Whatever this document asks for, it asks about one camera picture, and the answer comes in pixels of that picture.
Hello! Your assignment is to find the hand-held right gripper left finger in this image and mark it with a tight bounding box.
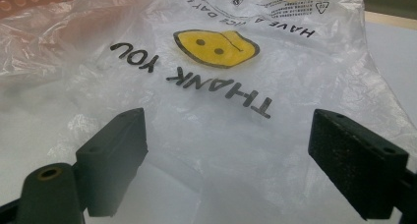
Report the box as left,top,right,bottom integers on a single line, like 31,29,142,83
75,107,149,218

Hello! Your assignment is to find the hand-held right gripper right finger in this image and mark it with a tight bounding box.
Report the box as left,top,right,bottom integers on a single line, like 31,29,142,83
307,108,410,220

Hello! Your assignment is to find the clear plastic bag yellow face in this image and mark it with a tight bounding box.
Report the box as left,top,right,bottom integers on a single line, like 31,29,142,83
0,0,417,224

